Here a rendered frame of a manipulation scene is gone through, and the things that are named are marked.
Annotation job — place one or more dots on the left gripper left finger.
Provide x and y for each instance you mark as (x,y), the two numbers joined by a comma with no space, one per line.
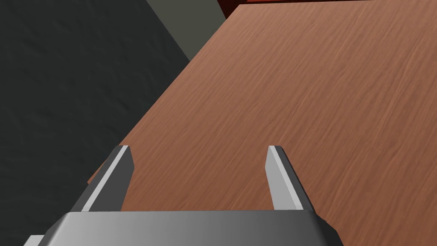
(112,184)

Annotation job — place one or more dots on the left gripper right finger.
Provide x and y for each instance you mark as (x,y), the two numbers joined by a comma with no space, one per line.
(285,186)

